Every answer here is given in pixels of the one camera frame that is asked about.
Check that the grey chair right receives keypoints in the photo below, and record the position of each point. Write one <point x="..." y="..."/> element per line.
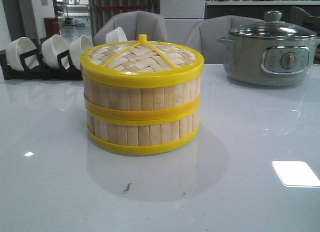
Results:
<point x="204" y="35"/>

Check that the grey-green electric cooking pot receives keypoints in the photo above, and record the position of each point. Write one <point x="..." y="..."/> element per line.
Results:
<point x="269" y="62"/>

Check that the white bowl rightmost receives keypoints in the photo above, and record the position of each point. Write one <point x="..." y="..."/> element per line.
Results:
<point x="116" y="35"/>

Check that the red bin in background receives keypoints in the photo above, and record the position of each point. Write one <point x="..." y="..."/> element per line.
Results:
<point x="51" y="25"/>

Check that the black bowl rack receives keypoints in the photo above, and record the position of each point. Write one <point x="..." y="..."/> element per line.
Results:
<point x="66" y="71"/>

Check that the grey chair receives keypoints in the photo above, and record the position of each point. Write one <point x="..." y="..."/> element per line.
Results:
<point x="133" y="24"/>
<point x="204" y="35"/>

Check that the bamboo steamer tier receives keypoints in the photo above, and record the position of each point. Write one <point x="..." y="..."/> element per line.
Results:
<point x="142" y="104"/>
<point x="143" y="139"/>

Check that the white bowl far left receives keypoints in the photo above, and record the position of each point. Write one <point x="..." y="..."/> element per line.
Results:
<point x="15" y="49"/>

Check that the grey chair left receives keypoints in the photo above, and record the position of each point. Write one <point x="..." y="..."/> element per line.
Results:
<point x="133" y="24"/>

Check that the woven bamboo steamer lid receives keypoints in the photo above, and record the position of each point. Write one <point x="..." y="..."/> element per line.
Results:
<point x="141" y="64"/>

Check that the glass pot lid with knob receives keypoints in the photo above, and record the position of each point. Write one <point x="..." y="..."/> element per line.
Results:
<point x="273" y="28"/>

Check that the white bowl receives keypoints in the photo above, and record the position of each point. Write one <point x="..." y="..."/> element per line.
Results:
<point x="77" y="48"/>
<point x="51" y="48"/>
<point x="116" y="35"/>
<point x="15" y="49"/>

